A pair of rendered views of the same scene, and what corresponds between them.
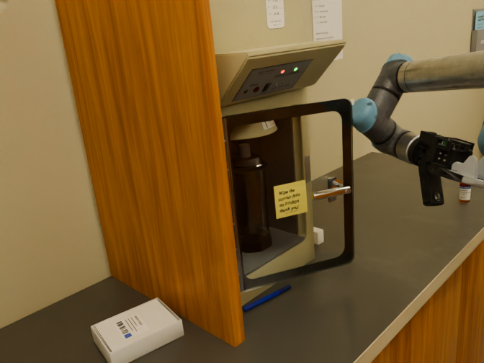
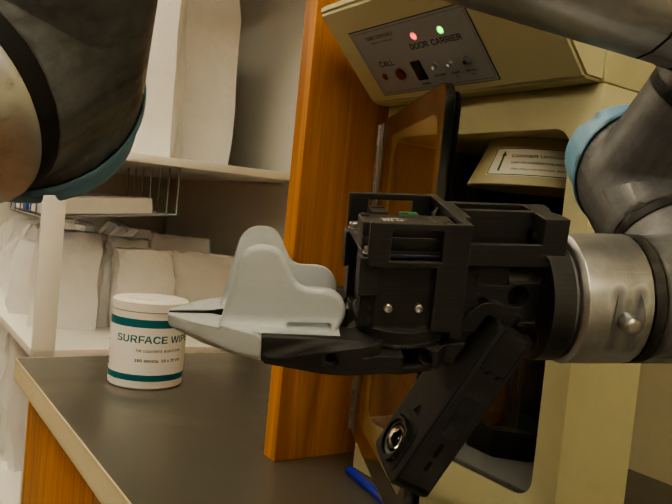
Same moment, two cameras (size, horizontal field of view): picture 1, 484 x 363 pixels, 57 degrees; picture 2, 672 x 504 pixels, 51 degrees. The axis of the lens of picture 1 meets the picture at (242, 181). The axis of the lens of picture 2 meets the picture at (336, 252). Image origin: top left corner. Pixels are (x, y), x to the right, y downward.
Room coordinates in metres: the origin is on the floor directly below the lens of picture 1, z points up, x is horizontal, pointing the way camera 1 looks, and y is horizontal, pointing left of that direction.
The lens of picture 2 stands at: (1.00, -0.86, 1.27)
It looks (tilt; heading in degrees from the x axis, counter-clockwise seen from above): 3 degrees down; 100
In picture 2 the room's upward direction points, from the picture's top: 6 degrees clockwise
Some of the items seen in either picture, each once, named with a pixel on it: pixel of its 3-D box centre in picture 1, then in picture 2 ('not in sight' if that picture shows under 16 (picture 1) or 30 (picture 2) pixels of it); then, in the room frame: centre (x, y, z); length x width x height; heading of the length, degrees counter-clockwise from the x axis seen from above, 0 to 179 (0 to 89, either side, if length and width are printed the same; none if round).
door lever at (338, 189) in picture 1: (328, 190); not in sight; (0.92, -0.19, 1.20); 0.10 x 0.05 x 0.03; 107
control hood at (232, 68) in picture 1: (281, 71); (443, 39); (0.95, -0.10, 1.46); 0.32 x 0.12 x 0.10; 134
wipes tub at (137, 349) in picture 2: not in sight; (148, 339); (0.46, 0.31, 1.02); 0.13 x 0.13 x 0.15
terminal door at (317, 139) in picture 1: (292, 196); (393, 293); (0.93, -0.11, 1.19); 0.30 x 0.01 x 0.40; 107
